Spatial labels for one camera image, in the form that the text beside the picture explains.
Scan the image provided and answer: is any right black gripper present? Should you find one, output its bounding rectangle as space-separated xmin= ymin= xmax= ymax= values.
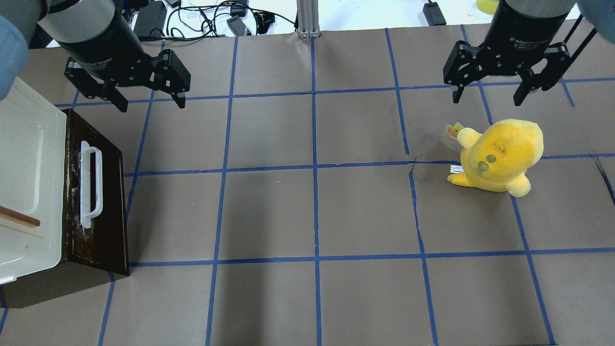
xmin=443 ymin=1 xmax=570 ymax=107

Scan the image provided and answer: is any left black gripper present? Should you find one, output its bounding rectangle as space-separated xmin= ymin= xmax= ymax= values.
xmin=59 ymin=11 xmax=191 ymax=112

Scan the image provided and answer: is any dark wooden drawer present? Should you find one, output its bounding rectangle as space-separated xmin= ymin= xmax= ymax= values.
xmin=1 ymin=109 xmax=129 ymax=309

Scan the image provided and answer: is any black power adapter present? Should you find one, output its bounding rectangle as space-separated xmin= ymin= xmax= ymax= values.
xmin=133 ymin=0 xmax=167 ymax=42

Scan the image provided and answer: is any yellow plush dinosaur toy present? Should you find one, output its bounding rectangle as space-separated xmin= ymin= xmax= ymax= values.
xmin=445 ymin=120 xmax=544 ymax=198

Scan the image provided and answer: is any black cable bundle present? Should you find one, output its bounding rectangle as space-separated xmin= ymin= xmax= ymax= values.
xmin=163 ymin=0 xmax=296 ymax=41

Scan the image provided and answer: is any wooden stick handle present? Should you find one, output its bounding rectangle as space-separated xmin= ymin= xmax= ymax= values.
xmin=0 ymin=206 xmax=40 ymax=228

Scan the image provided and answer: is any aluminium frame post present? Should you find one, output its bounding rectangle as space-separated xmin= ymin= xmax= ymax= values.
xmin=296 ymin=0 xmax=321 ymax=38

